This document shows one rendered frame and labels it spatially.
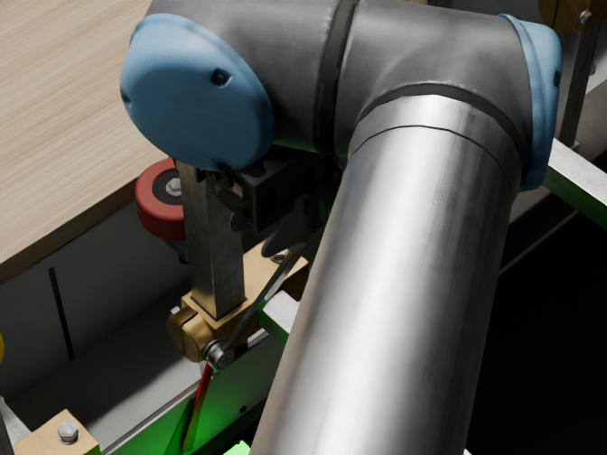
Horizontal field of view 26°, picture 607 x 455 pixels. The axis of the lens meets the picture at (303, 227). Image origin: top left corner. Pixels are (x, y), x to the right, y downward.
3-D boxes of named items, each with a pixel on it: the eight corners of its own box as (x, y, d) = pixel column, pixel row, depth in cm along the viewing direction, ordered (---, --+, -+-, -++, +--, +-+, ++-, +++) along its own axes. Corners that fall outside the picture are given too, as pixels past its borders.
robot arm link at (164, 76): (310, 79, 66) (362, -69, 74) (92, 42, 68) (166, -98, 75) (310, 203, 73) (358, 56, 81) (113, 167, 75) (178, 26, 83)
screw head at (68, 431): (85, 435, 115) (84, 428, 114) (66, 449, 114) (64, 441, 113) (71, 420, 116) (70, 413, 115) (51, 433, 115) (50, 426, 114)
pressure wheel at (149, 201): (240, 261, 132) (237, 184, 123) (179, 304, 129) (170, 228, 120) (190, 217, 136) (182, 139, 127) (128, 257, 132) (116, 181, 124)
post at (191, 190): (253, 431, 137) (235, 101, 101) (228, 451, 136) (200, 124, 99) (231, 411, 139) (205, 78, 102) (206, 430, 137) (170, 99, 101)
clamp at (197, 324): (310, 294, 126) (310, 262, 123) (201, 374, 121) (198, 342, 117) (270, 261, 129) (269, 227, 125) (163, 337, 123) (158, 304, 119)
